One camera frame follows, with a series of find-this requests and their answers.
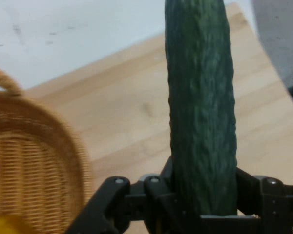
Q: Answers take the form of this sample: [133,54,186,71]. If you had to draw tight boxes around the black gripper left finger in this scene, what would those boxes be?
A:
[65,156,201,234]

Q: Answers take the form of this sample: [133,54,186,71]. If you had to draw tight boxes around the bamboo cutting board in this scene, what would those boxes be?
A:
[24,2,293,234]

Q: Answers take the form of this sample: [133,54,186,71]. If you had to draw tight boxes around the yellow bell pepper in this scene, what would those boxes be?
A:
[0,215,37,234]

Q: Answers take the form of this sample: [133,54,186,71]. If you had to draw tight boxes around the long dark green cucumber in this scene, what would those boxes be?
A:
[164,0,238,218]

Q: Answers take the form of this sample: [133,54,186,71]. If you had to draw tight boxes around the woven wicker basket with handles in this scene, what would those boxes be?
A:
[0,63,94,234]

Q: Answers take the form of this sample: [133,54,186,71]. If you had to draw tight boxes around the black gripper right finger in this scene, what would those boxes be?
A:
[235,167,293,234]

